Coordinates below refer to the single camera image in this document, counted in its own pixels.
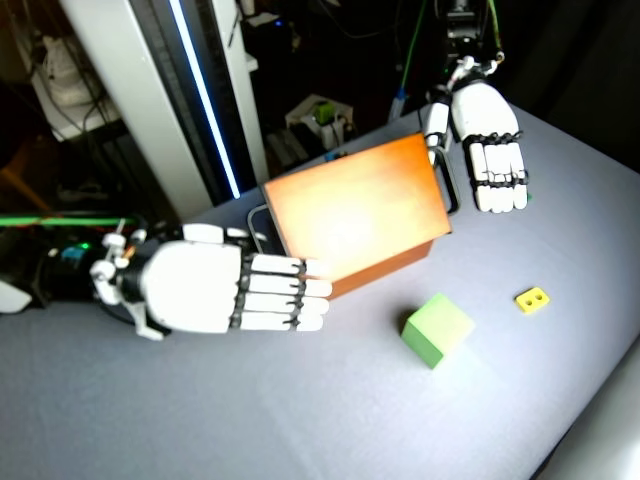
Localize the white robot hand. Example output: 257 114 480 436
142 223 334 335
422 79 531 215

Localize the orange box with handles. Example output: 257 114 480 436
247 132 461 301

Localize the blue and white plug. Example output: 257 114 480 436
389 87 409 122

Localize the grey table cloth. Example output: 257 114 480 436
0 102 640 480

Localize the white device with green part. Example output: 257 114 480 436
284 93 357 151

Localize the yellow block with two holes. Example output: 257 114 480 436
514 286 551 315

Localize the white column with light strip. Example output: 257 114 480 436
59 0 271 207

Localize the green cube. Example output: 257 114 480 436
401 292 476 371

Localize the green cable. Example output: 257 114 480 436
398 0 429 99
0 214 139 228

